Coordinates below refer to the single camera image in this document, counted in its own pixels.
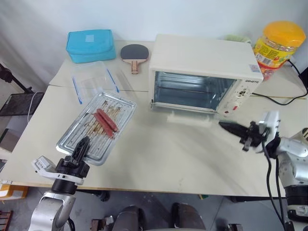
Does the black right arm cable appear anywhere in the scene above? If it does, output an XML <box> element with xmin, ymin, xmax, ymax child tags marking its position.
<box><xmin>261</xmin><ymin>138</ymin><xmax>293</xmax><ymax>231</ymax></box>

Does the clear container with blue clips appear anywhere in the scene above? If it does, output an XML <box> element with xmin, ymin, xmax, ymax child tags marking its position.
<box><xmin>71</xmin><ymin>61</ymin><xmax>121</xmax><ymax>105</ymax></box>

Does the silver ribbed baking tray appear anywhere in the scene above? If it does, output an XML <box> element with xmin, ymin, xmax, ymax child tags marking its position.
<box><xmin>55</xmin><ymin>91</ymin><xmax>137</xmax><ymax>167</ymax></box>

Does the white toaster oven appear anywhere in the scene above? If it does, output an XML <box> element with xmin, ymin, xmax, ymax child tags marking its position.
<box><xmin>148</xmin><ymin>33</ymin><xmax>264</xmax><ymax>118</ymax></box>

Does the black oven power cable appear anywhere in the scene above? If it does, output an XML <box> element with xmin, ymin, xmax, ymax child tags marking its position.
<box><xmin>250</xmin><ymin>59</ymin><xmax>308</xmax><ymax>106</ymax></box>

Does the blue fabric pouch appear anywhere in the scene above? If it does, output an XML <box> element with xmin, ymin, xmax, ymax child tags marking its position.
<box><xmin>65</xmin><ymin>29</ymin><xmax>117</xmax><ymax>64</ymax></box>

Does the dark rounded shape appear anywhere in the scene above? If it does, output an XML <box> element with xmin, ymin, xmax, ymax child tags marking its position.
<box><xmin>171</xmin><ymin>202</ymin><xmax>207</xmax><ymax>231</ymax></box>
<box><xmin>117</xmin><ymin>204</ymin><xmax>145</xmax><ymax>231</ymax></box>

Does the yellow jar with orange lid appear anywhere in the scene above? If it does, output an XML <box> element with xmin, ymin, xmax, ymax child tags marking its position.
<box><xmin>253</xmin><ymin>20</ymin><xmax>307</xmax><ymax>81</ymax></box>

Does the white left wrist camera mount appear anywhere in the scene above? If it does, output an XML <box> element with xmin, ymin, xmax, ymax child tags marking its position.
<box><xmin>31</xmin><ymin>155</ymin><xmax>85</xmax><ymax>186</ymax></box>

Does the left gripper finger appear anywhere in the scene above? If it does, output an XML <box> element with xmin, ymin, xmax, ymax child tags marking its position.
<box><xmin>71</xmin><ymin>139</ymin><xmax>85</xmax><ymax>165</ymax></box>
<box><xmin>81</xmin><ymin>136</ymin><xmax>91</xmax><ymax>160</ymax></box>

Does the black table tennis paddle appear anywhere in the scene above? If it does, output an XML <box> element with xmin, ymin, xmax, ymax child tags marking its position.
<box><xmin>120</xmin><ymin>44</ymin><xmax>150</xmax><ymax>75</ymax></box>

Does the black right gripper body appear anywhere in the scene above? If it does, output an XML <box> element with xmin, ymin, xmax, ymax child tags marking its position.
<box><xmin>239</xmin><ymin>121</ymin><xmax>270</xmax><ymax>152</ymax></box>

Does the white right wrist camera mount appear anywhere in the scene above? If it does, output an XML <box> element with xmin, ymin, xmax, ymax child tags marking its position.
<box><xmin>258</xmin><ymin>110</ymin><xmax>282</xmax><ymax>145</ymax></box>

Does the pale green cloth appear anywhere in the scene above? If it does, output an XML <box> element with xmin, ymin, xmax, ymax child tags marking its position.
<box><xmin>224</xmin><ymin>33</ymin><xmax>252</xmax><ymax>45</ymax></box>

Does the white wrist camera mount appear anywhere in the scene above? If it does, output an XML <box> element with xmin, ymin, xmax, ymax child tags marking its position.
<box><xmin>31</xmin><ymin>155</ymin><xmax>85</xmax><ymax>186</ymax></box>
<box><xmin>258</xmin><ymin>110</ymin><xmax>282</xmax><ymax>145</ymax></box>

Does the thin white cable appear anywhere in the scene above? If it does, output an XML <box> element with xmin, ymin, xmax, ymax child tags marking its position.
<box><xmin>26</xmin><ymin>92</ymin><xmax>43</xmax><ymax>122</ymax></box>

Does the red sausage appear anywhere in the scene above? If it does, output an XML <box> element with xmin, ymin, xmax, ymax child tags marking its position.
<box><xmin>96</xmin><ymin>108</ymin><xmax>120</xmax><ymax>133</ymax></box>
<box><xmin>92</xmin><ymin>112</ymin><xmax>115</xmax><ymax>140</ymax></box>

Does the glass toaster oven door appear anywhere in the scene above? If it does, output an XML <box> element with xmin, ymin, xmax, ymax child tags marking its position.
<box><xmin>151</xmin><ymin>100</ymin><xmax>218</xmax><ymax>126</ymax></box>

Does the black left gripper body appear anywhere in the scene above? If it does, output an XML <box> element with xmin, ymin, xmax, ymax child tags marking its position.
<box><xmin>56</xmin><ymin>155</ymin><xmax>91</xmax><ymax>180</ymax></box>

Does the red wooden frame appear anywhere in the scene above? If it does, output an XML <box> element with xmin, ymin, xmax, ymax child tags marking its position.
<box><xmin>0</xmin><ymin>210</ymin><xmax>14</xmax><ymax>231</ymax></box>

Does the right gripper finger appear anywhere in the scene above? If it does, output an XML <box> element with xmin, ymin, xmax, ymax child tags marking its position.
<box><xmin>223</xmin><ymin>128</ymin><xmax>247</xmax><ymax>143</ymax></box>
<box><xmin>218</xmin><ymin>121</ymin><xmax>249</xmax><ymax>133</ymax></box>

